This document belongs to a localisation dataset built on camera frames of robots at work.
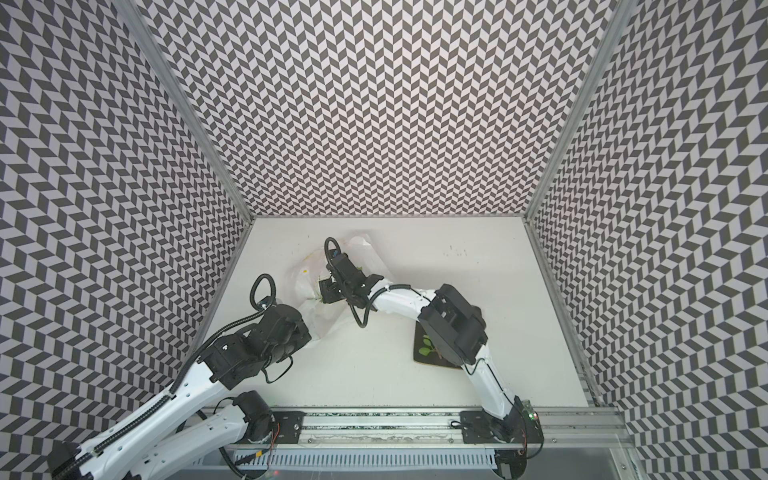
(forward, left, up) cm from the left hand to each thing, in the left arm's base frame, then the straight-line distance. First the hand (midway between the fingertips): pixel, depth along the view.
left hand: (309, 332), depth 77 cm
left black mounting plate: (-19, +4, -10) cm, 22 cm away
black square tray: (-3, -32, -10) cm, 34 cm away
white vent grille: (-26, -32, -12) cm, 43 cm away
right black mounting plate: (-21, -50, -3) cm, 54 cm away
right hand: (+16, -2, -5) cm, 17 cm away
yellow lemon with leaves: (-1, -30, -10) cm, 32 cm away
